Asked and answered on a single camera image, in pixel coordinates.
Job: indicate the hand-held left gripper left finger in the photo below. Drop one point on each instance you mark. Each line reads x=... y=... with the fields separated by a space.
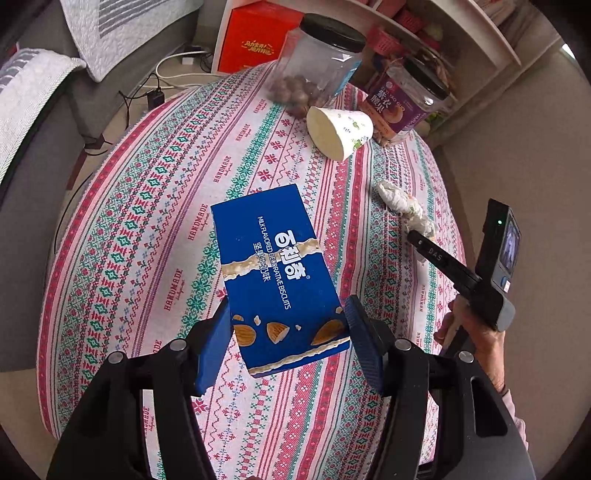
x=212 y=350

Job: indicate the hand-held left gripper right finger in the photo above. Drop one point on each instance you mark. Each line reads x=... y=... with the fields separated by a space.
x=364 y=350

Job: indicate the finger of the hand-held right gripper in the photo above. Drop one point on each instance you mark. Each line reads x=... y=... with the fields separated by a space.
x=438 y=256

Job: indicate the white tissue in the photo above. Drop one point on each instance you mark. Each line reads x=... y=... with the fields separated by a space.
x=406 y=207

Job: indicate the blue biscuit box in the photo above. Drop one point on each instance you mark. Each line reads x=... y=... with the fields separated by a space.
x=277 y=277

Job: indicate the person's right hand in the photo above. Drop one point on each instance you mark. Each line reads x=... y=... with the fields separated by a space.
x=489 y=355

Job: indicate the patterned tablecloth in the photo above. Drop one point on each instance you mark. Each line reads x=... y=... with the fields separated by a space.
x=161 y=207

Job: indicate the clear jar with purple label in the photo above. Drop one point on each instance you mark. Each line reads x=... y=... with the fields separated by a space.
x=401 y=106

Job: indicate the white paper cup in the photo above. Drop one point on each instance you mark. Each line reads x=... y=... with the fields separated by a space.
x=339 y=131

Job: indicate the pink basket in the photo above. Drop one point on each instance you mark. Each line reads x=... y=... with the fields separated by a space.
x=384 y=41
x=408 y=21

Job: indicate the grey sofa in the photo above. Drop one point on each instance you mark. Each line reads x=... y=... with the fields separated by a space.
x=41 y=207

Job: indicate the white shelf unit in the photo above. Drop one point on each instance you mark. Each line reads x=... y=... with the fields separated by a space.
x=461 y=27

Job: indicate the clear jar with blue label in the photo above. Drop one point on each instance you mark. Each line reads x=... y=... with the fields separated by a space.
x=318 y=60

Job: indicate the black power adapter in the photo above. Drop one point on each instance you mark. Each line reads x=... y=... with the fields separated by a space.
x=156 y=99

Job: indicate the red gift box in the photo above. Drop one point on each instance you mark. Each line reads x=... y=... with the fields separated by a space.
x=254 y=37

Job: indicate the striped seat blanket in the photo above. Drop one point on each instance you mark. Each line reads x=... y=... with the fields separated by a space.
x=27 y=106

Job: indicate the striped armrest blanket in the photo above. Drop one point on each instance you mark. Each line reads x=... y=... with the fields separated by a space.
x=124 y=32

